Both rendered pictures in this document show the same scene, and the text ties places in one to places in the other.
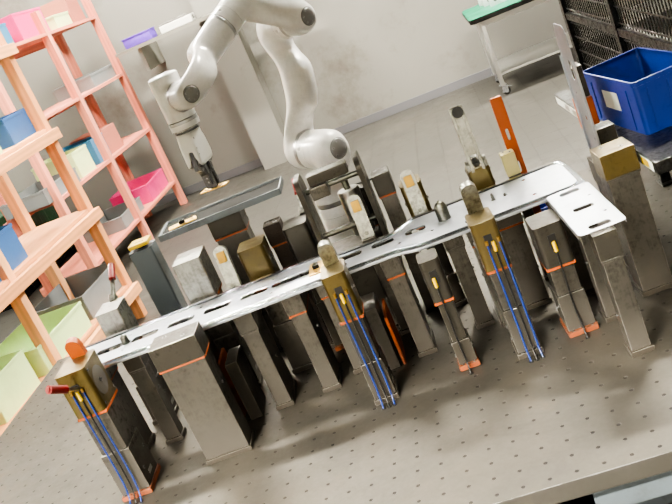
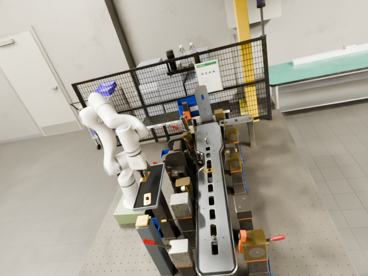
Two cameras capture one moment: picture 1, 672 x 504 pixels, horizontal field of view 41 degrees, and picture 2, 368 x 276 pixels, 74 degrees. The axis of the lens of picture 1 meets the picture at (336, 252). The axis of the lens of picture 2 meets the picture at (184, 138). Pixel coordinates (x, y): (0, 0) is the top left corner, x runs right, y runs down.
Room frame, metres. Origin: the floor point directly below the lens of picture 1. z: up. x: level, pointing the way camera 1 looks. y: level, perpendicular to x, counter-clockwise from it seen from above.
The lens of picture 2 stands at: (2.12, 1.38, 2.08)
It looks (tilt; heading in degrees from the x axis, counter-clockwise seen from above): 31 degrees down; 274
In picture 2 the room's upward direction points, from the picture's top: 16 degrees counter-clockwise
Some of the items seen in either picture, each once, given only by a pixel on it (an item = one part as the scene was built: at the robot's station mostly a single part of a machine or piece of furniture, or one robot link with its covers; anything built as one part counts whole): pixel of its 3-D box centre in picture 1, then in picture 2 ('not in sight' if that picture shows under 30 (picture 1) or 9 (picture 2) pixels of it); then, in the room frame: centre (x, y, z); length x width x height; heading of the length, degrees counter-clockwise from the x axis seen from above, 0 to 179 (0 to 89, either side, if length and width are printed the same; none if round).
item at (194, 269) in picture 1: (221, 319); (185, 223); (2.32, 0.37, 0.90); 0.13 x 0.08 x 0.41; 173
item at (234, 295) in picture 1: (309, 274); (210, 172); (2.10, 0.08, 1.00); 1.38 x 0.22 x 0.02; 83
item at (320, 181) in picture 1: (359, 246); (183, 172); (2.29, -0.06, 0.94); 0.18 x 0.13 x 0.49; 83
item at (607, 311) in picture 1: (596, 260); not in sight; (1.83, -0.53, 0.84); 0.05 x 0.05 x 0.29; 83
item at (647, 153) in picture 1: (637, 111); (185, 114); (2.19, -0.86, 1.01); 0.90 x 0.22 x 0.03; 173
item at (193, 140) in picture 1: (194, 144); (137, 159); (2.48, 0.24, 1.35); 0.10 x 0.07 x 0.11; 162
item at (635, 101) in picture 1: (642, 89); (193, 105); (2.08, -0.84, 1.09); 0.30 x 0.17 x 0.13; 0
